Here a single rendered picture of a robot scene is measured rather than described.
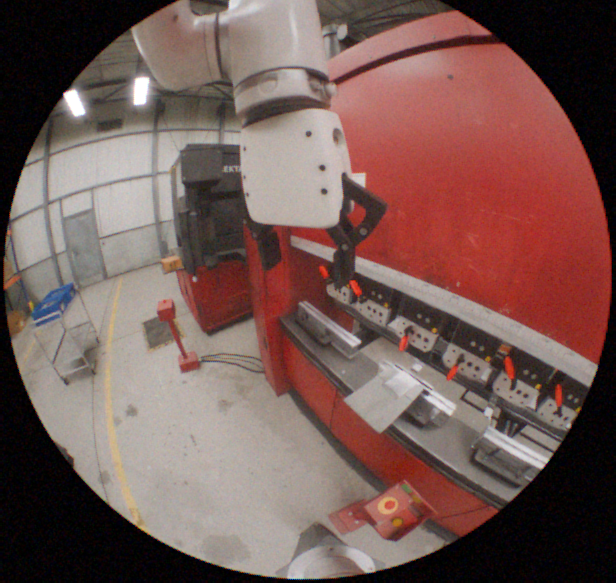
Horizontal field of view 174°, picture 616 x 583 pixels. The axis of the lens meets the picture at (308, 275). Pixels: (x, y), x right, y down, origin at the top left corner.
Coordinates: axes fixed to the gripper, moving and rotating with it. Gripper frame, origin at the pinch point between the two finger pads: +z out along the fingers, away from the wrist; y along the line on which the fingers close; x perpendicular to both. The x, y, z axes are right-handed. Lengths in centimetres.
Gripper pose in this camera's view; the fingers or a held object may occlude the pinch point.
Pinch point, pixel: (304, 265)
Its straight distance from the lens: 22.0
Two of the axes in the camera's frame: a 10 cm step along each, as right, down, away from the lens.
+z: 1.0, 8.4, 5.4
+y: -8.6, -2.0, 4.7
